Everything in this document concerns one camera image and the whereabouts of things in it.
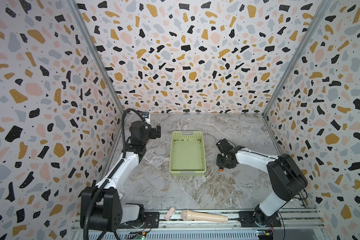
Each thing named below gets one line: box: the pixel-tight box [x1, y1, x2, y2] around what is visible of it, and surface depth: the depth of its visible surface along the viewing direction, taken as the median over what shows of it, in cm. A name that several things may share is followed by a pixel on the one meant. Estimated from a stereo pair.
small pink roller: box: [164, 207, 175, 222], surface depth 76 cm
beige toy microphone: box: [181, 209, 229, 223], surface depth 75 cm
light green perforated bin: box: [169, 130, 207, 176], surface depth 100 cm
